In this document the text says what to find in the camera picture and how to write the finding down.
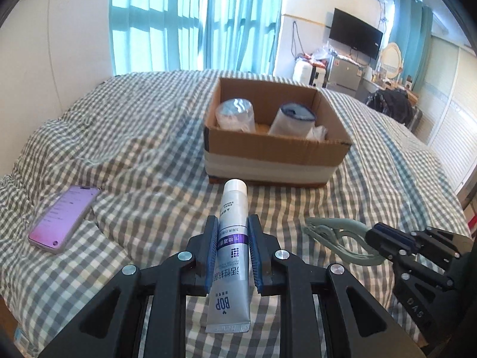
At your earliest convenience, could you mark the teal right curtain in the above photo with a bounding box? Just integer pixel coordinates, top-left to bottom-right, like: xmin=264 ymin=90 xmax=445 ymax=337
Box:
xmin=390 ymin=0 xmax=433 ymax=92

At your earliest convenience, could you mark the black wall television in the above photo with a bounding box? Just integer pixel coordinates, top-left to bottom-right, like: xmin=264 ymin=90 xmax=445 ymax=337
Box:
xmin=329 ymin=8 xmax=383 ymax=60

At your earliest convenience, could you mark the open cardboard box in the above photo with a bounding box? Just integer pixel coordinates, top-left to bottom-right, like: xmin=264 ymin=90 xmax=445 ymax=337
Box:
xmin=204 ymin=78 xmax=352 ymax=188

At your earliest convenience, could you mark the small silver fridge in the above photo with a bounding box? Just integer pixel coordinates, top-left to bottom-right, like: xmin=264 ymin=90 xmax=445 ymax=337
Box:
xmin=326 ymin=56 xmax=363 ymax=96

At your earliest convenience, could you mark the white purple toothpaste tube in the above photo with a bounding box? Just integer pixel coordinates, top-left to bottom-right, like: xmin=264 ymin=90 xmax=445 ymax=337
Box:
xmin=206 ymin=179 xmax=251 ymax=334

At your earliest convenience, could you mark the white louvred wardrobe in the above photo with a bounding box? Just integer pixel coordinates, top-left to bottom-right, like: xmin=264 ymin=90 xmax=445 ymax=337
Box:
xmin=416 ymin=36 xmax=476 ymax=194

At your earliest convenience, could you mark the blue window curtain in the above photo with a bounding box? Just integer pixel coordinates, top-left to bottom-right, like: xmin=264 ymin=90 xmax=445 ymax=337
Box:
xmin=108 ymin=0 xmax=282 ymax=74

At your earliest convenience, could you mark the purple smartphone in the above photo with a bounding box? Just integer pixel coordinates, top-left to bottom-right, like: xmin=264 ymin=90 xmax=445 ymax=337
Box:
xmin=27 ymin=186 xmax=100 ymax=254

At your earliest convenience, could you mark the clear plastic water bottle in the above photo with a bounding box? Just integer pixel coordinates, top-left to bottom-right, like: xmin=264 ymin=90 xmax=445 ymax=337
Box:
xmin=215 ymin=98 xmax=255 ymax=132

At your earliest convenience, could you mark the round white mirror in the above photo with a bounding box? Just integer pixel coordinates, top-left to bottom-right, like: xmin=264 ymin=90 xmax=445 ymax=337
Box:
xmin=380 ymin=42 xmax=403 ymax=79

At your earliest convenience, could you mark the white storage box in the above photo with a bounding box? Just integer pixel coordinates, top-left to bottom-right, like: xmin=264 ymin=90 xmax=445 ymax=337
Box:
xmin=292 ymin=59 xmax=327 ymax=87

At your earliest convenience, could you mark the black bag on chair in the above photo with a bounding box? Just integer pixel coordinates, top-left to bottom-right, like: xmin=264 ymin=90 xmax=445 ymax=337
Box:
xmin=366 ymin=89 xmax=413 ymax=125

